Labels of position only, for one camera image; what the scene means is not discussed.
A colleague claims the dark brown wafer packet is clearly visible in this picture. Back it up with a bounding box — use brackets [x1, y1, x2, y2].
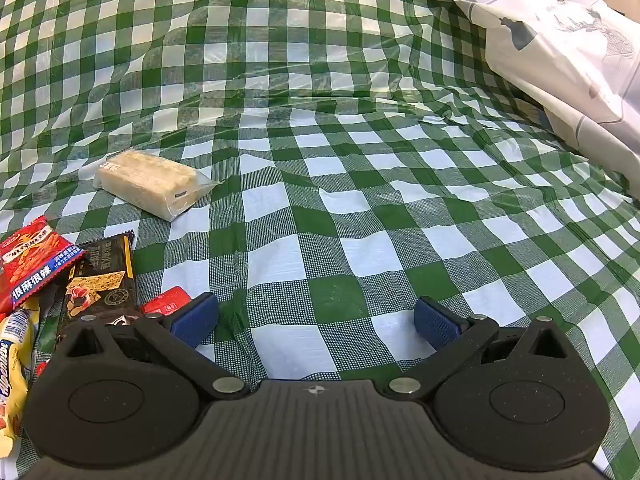
[55, 231, 146, 346]

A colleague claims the white printed bedding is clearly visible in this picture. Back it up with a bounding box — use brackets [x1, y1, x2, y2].
[430, 0, 640, 191]

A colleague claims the pale rice bar clear packet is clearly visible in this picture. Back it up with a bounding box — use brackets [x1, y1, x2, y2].
[95, 149, 226, 222]

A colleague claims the yellow biscuit packet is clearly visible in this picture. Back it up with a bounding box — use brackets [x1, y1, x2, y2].
[0, 296, 43, 458]

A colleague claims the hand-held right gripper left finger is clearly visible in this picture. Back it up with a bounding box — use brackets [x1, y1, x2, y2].
[52, 292, 251, 401]

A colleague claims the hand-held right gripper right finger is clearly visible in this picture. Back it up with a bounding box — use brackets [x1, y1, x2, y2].
[387, 296, 583, 401]

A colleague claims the green checked cloth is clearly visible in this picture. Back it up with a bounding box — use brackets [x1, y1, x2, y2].
[0, 0, 640, 480]

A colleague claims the small plain red packet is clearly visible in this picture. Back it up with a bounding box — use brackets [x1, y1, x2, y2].
[141, 286, 191, 318]

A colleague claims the red packet with blue label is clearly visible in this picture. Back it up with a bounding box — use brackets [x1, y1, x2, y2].
[0, 215, 83, 313]

